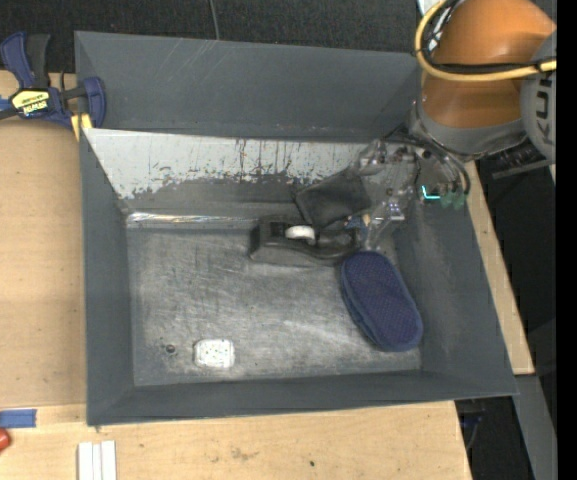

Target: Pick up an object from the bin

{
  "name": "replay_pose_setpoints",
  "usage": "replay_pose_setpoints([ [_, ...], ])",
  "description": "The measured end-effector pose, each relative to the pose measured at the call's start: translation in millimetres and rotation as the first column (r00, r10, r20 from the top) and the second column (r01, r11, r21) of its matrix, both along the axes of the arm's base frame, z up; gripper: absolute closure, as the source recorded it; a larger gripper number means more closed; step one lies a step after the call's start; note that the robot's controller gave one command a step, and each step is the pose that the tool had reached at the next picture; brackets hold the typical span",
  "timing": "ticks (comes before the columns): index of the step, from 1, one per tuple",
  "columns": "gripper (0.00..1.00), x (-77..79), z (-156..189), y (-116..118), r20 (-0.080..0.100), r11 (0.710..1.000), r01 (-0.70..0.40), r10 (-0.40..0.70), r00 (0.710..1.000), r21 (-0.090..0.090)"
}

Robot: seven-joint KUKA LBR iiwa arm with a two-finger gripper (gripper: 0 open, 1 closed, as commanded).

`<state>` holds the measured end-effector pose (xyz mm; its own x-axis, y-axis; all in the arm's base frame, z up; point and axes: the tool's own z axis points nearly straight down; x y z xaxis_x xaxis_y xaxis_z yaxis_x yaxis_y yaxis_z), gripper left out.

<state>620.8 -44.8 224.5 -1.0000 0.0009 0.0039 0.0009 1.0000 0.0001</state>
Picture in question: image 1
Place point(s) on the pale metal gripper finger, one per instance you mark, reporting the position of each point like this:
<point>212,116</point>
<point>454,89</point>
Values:
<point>394,218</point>
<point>375,225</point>

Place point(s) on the dark grey square pouch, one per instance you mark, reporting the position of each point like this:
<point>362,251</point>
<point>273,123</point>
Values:
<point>333,200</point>

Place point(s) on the blue oval mesh pouch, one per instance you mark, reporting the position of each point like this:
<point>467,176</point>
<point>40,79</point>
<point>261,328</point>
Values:
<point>380,300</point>

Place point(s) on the black tape dispenser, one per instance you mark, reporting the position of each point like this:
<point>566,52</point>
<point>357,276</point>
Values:
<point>288,253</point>

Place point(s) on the grey metal bin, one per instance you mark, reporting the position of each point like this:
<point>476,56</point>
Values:
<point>248,318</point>

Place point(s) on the white dotted rectangular block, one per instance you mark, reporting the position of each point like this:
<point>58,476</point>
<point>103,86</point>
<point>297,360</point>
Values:
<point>213,353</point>

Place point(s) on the pale wood flat board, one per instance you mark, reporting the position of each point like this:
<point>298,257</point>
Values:
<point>33,268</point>

